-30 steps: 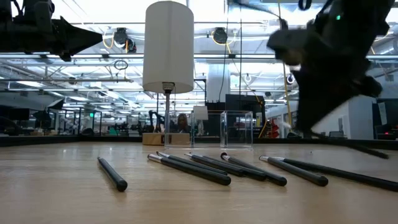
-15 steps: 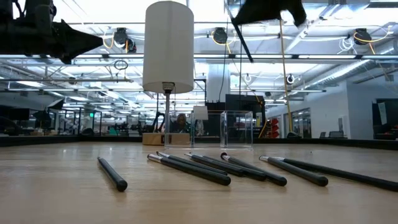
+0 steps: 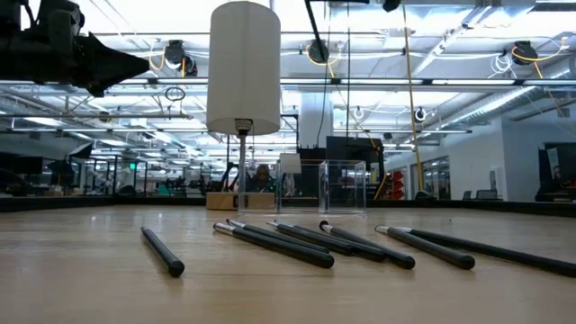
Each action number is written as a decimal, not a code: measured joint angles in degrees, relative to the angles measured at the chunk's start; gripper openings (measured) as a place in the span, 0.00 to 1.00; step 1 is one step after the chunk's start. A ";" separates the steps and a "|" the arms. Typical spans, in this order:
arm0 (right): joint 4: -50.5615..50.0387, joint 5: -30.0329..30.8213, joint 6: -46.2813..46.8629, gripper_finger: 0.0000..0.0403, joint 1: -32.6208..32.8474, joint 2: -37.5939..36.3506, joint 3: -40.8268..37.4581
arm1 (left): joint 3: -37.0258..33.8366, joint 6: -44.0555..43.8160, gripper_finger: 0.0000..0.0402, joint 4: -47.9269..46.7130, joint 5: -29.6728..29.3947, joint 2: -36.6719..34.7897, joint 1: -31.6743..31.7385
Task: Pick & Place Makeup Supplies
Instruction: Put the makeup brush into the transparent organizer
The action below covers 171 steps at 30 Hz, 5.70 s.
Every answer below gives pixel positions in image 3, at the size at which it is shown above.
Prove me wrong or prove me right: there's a white sign board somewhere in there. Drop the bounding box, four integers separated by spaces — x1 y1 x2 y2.
278 152 303 176

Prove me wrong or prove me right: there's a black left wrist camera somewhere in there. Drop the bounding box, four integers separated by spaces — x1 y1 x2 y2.
36 0 86 37

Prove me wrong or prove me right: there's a clear acrylic organizer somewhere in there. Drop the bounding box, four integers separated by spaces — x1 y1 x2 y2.
237 159 367 216

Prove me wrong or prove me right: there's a person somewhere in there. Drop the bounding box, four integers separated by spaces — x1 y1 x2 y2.
249 164 276 194

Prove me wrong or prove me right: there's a white shade wooden base lamp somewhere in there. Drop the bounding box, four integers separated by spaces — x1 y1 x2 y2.
205 0 283 212

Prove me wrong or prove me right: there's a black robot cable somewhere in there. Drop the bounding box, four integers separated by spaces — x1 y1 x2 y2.
303 0 326 49

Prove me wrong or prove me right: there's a yellow cable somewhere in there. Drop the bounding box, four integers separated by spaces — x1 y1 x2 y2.
401 0 426 194

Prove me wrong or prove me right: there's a silver ventilation duct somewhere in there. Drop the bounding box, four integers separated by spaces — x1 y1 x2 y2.
443 85 537 131

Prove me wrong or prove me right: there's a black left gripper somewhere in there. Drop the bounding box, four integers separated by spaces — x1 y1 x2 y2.
0 0 150 98

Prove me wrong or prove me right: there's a red storage rack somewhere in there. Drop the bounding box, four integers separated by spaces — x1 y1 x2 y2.
389 168 407 201

